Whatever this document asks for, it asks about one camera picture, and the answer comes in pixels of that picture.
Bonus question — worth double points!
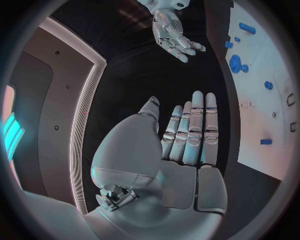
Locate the blue long cylinder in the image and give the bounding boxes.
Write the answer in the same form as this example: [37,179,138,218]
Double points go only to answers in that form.
[238,22,257,35]

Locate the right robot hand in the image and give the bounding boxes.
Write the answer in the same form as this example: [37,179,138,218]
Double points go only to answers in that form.
[151,8,207,64]

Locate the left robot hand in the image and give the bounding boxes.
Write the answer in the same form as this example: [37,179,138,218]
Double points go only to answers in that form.
[83,90,229,240]

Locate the white task board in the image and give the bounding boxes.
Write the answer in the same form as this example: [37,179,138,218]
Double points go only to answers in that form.
[223,0,300,182]

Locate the glowing light bar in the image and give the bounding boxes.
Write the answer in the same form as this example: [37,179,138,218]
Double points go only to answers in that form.
[2,111,26,162]

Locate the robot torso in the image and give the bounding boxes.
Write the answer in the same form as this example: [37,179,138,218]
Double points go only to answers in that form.
[1,16,109,216]

